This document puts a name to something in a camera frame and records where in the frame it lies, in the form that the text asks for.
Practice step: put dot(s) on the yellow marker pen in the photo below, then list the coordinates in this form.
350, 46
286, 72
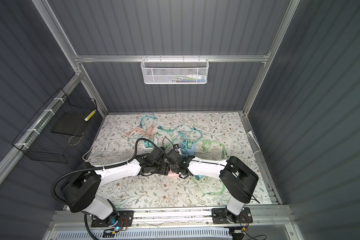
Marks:
90, 115

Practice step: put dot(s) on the white wire basket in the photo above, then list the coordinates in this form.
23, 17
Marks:
175, 73

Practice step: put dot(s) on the pink power strip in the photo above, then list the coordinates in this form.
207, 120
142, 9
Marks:
172, 175

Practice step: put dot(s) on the black wire basket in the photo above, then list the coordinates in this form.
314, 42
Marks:
55, 135

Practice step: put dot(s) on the blue power strip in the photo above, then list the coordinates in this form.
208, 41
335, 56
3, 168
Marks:
188, 148

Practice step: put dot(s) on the black corrugated conduit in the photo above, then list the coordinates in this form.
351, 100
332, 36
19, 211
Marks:
57, 194

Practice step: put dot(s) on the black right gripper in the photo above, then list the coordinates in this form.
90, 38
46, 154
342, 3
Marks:
173, 169

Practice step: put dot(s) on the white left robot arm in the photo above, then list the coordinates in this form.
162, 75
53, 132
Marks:
80, 189

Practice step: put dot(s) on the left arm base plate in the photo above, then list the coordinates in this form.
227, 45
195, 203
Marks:
121, 219

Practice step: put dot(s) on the teal charger plug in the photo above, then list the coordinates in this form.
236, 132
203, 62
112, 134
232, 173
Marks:
199, 177

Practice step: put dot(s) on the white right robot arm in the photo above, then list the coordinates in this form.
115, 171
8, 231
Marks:
237, 177

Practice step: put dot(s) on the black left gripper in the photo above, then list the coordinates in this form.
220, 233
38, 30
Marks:
165, 169

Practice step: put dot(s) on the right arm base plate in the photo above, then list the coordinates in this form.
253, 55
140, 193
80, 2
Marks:
223, 216

